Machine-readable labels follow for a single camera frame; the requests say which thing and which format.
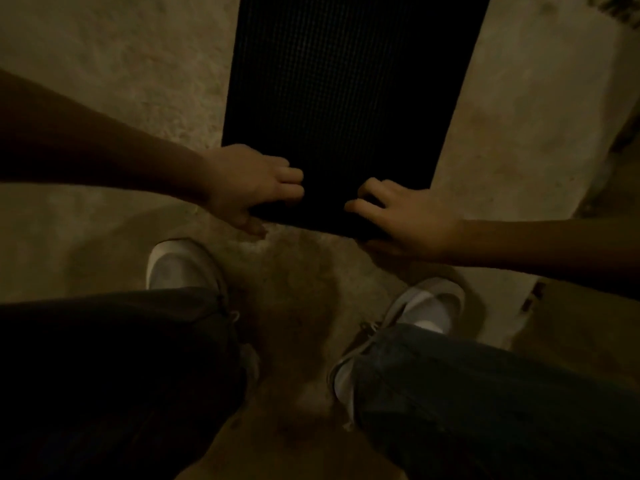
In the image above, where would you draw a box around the person's right hand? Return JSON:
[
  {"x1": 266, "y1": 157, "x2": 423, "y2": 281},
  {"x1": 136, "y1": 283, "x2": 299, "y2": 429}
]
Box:
[{"x1": 344, "y1": 177, "x2": 465, "y2": 261}]

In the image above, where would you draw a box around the person's left hand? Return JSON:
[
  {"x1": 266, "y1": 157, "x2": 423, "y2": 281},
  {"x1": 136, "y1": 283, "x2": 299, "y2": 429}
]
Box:
[{"x1": 199, "y1": 143, "x2": 305, "y2": 240}]

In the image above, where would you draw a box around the black textured exercise mat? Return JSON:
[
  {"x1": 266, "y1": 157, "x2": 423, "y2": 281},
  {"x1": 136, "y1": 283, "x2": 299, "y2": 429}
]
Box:
[{"x1": 221, "y1": 0, "x2": 494, "y2": 242}]

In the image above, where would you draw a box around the person's right forearm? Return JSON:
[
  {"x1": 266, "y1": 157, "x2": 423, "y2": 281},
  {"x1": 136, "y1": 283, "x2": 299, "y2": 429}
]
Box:
[{"x1": 450, "y1": 217, "x2": 640, "y2": 301}]

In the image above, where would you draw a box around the person's left forearm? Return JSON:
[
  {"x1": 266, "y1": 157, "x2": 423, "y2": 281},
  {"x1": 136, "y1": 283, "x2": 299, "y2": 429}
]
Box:
[{"x1": 0, "y1": 67, "x2": 217, "y2": 206}]

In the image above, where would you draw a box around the person's left white shoe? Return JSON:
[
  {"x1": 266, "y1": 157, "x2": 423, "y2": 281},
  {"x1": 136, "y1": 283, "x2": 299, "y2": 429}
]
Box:
[{"x1": 145, "y1": 238, "x2": 229, "y2": 298}]

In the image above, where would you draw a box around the person's white shoe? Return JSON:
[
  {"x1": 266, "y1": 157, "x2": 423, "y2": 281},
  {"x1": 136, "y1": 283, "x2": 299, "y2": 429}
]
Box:
[
  {"x1": 145, "y1": 238, "x2": 229, "y2": 298},
  {"x1": 327, "y1": 277, "x2": 467, "y2": 428}
]

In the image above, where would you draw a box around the person's right white shoe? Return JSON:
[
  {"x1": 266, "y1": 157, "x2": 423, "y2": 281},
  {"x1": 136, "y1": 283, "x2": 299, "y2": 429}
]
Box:
[{"x1": 327, "y1": 277, "x2": 467, "y2": 428}]

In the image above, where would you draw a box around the small dark floor object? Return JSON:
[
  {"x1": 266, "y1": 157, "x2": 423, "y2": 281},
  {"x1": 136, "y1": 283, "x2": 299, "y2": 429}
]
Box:
[{"x1": 520, "y1": 280, "x2": 547, "y2": 314}]

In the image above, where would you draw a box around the person's left trouser leg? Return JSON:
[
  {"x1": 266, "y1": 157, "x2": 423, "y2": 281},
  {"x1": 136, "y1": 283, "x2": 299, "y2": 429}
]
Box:
[{"x1": 0, "y1": 288, "x2": 251, "y2": 480}]

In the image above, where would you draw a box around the person's trouser leg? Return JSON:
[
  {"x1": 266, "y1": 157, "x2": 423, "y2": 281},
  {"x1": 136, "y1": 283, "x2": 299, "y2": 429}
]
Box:
[
  {"x1": 350, "y1": 323, "x2": 640, "y2": 480},
  {"x1": 0, "y1": 288, "x2": 251, "y2": 480}
]

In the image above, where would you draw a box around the person's right trouser leg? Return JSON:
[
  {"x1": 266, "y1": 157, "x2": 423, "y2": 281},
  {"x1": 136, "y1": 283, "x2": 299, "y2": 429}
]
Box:
[{"x1": 350, "y1": 323, "x2": 640, "y2": 480}]

